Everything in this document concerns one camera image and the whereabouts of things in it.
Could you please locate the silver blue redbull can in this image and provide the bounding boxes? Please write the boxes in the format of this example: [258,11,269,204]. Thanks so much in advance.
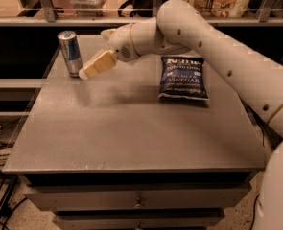
[58,31,83,78]

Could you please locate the black cables on left floor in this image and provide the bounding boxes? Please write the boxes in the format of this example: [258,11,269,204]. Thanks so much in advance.
[0,118,29,230]

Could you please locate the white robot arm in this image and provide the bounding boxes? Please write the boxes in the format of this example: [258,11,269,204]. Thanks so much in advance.
[79,0,283,230]

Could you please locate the lower grey cabinet drawer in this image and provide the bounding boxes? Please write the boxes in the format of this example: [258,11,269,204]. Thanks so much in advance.
[53,211,224,230]

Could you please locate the grey cabinet drawer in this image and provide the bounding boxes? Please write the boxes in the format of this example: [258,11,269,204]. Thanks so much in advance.
[53,211,224,230]
[25,183,250,212]

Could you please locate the grey metal shelf rail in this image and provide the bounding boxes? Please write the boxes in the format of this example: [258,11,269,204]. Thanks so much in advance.
[0,0,283,27]

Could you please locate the blue potato chips bag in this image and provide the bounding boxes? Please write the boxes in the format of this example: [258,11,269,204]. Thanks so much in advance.
[158,56,208,100]

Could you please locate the black cable on right floor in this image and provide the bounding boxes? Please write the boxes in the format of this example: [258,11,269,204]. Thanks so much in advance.
[248,194,260,230]

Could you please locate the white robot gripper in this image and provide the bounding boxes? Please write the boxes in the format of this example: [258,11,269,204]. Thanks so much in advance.
[79,22,164,80]

